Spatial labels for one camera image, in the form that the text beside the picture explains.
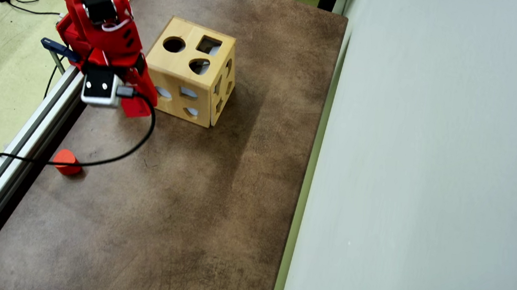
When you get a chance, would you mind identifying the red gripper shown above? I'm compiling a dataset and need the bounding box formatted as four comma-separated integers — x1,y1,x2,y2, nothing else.
78,46,164,107

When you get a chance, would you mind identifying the red cube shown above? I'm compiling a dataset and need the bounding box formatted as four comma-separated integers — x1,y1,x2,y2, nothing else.
120,95,156,121

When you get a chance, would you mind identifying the wooden shape sorter box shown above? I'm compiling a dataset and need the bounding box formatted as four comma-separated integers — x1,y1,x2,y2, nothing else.
139,13,242,131

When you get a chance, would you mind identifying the blue clamp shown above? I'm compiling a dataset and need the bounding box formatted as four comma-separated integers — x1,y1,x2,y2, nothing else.
38,37,83,76

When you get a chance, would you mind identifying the red rounded block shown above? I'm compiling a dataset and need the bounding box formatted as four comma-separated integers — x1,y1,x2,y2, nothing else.
51,148,85,178

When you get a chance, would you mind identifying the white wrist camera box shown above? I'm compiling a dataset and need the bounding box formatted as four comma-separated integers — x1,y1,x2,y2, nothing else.
80,65,126,110

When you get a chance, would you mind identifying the thick black camera cable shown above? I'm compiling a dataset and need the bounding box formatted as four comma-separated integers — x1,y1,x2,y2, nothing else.
0,73,160,176

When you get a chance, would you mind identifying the black cable under rail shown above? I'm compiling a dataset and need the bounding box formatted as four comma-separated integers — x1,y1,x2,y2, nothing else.
43,64,57,100

